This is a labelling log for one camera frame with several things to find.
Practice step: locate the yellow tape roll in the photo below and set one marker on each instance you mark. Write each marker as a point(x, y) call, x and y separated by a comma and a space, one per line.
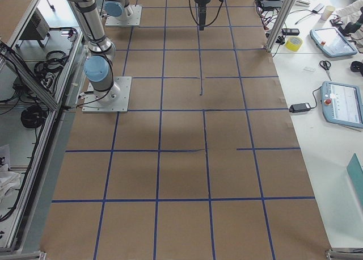
point(294, 43)

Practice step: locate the paper cup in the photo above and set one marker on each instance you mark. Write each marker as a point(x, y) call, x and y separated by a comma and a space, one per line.
point(327, 12)

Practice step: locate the far teach pendant tablet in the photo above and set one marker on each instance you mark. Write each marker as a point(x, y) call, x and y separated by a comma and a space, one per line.
point(332, 42)

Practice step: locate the teach pendant tablet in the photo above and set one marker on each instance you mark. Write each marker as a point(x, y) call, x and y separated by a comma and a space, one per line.
point(332, 42)
point(341, 104)

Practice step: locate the black power brick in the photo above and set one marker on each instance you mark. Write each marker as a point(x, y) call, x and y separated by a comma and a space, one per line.
point(299, 107)

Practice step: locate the grey control box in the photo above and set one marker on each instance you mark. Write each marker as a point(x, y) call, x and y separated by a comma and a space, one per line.
point(37, 29)

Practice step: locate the near teach pendant tablet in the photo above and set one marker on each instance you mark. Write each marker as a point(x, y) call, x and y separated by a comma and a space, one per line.
point(341, 104)

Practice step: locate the teal board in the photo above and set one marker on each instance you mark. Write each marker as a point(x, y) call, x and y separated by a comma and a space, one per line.
point(354, 170)

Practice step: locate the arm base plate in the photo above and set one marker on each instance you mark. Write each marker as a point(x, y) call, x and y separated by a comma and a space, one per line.
point(116, 100)
point(133, 20)

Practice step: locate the aluminium extrusion post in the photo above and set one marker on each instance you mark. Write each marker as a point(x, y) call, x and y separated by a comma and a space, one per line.
point(276, 29)

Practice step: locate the black handled scissors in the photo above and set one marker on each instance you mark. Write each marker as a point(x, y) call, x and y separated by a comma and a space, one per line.
point(326, 65)

